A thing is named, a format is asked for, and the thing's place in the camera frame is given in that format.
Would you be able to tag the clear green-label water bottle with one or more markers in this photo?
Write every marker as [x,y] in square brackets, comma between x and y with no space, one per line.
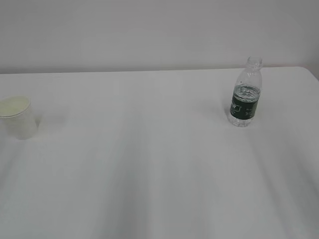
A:
[246,93]

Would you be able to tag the white paper cup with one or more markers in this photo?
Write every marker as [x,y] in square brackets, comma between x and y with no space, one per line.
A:
[17,116]

